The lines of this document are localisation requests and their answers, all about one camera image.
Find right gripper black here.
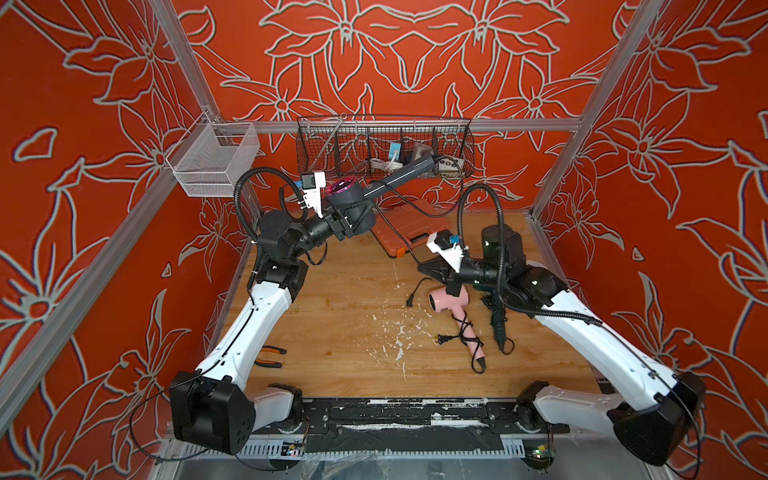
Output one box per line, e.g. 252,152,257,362
417,256,508,300

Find pink hair dryer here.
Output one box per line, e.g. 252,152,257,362
428,287,487,375

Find black hair dryer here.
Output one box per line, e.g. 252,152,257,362
324,156,436,236

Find pink dryer black cord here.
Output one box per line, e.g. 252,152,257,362
436,308,487,376

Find dark green hair dryer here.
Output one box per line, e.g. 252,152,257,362
481,292,515,355

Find green dryer black cord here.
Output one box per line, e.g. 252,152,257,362
482,293,516,356

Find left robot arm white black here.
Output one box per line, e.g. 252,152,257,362
169,175,369,455

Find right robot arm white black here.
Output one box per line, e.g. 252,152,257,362
418,184,706,466

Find orange plastic tool case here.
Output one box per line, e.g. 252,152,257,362
371,204,450,259

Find blue white small box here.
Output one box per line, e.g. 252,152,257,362
387,142,402,163

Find white power strip cube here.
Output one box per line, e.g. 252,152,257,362
438,156,464,178

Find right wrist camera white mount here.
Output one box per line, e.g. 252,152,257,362
426,229,465,273

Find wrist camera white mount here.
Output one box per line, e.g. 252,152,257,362
426,229,465,273
300,171,327,218

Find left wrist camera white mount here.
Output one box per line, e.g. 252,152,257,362
300,171,327,218

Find black wire wall basket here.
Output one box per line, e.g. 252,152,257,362
296,114,475,180

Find orange handled pliers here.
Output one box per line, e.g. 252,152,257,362
254,345,287,369

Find clear acrylic wall bin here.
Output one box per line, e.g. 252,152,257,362
165,113,261,198

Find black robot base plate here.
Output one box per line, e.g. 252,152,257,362
240,398,570,460

